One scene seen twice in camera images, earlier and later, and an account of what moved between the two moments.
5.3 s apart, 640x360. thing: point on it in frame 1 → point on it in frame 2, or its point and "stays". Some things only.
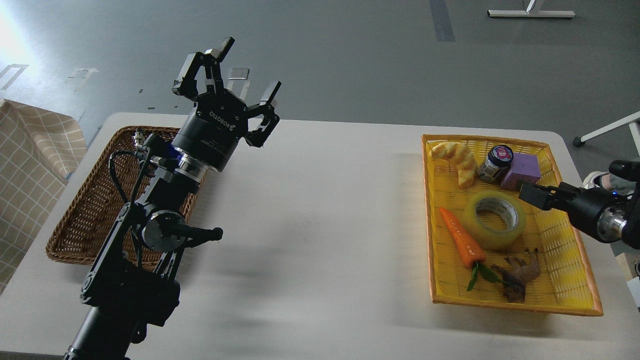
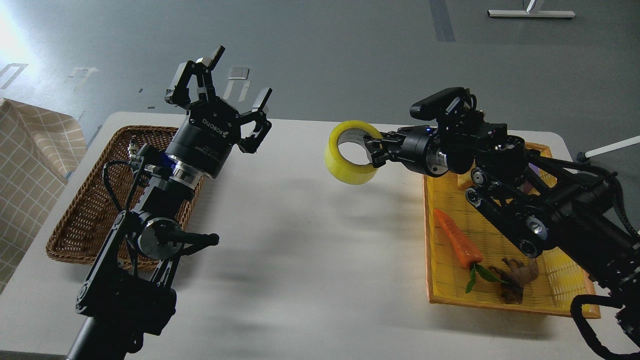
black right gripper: x=583 y=206 → x=419 y=147
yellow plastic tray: x=562 y=284 stays
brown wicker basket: x=84 y=230 stays
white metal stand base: x=532 y=14 stays
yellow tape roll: x=500 y=202 → x=352 y=131
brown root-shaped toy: x=519 y=273 stays
